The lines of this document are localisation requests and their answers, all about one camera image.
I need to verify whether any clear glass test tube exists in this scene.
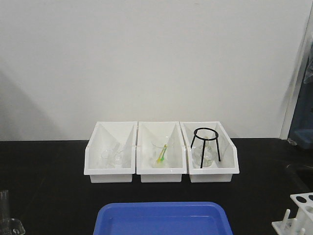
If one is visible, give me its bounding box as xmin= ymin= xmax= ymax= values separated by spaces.
xmin=0 ymin=189 xmax=11 ymax=235

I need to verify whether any white test tube rack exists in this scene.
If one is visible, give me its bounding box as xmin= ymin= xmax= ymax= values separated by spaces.
xmin=271 ymin=192 xmax=313 ymax=235

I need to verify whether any clear beaker in middle bin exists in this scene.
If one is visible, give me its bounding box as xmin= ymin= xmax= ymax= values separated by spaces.
xmin=150 ymin=138 xmax=175 ymax=168

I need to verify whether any white middle storage bin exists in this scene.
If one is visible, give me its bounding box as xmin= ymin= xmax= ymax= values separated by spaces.
xmin=136 ymin=121 xmax=187 ymax=183

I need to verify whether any white storage bin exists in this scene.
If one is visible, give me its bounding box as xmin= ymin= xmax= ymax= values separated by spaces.
xmin=180 ymin=121 xmax=240 ymax=183
xmin=84 ymin=121 xmax=137 ymax=184
xmin=136 ymin=121 xmax=187 ymax=183

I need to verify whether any green plastic spatula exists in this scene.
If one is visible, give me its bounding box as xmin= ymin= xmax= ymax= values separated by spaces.
xmin=159 ymin=144 xmax=168 ymax=162

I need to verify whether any yellow plastic spatula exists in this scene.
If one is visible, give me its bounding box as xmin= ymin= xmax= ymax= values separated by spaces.
xmin=156 ymin=144 xmax=168 ymax=163

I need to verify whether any clear glassware in left bin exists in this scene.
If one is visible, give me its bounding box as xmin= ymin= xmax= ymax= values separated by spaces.
xmin=101 ymin=143 xmax=124 ymax=168

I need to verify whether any white left storage bin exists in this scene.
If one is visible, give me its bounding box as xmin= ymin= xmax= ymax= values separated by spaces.
xmin=84 ymin=121 xmax=137 ymax=184

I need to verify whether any black metal tripod stand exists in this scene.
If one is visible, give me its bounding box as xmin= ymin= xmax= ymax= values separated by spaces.
xmin=191 ymin=127 xmax=221 ymax=162

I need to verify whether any clear round glass flask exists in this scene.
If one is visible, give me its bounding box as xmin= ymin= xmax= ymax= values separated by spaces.
xmin=191 ymin=138 xmax=217 ymax=168

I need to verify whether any white right storage bin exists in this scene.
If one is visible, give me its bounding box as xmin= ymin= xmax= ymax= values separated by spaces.
xmin=180 ymin=121 xmax=240 ymax=183

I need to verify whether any blue plastic tray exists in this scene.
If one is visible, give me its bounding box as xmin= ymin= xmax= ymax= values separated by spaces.
xmin=93 ymin=202 xmax=233 ymax=235

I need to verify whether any clear glass beaker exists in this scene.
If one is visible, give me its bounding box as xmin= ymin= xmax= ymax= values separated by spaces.
xmin=0 ymin=218 xmax=26 ymax=235

